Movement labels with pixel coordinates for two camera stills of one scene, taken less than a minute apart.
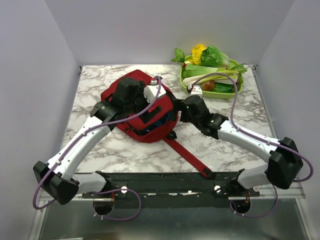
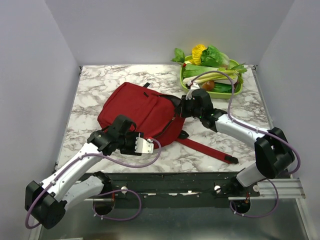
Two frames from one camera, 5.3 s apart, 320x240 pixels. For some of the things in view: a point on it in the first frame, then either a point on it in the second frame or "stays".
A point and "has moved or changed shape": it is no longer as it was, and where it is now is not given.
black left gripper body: x=139 y=102 → x=127 y=145
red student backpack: x=156 y=122 has moved or changed shape
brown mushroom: x=208 y=85 stays
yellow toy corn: x=197 y=50 stays
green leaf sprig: x=179 y=56 stays
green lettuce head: x=212 y=57 stays
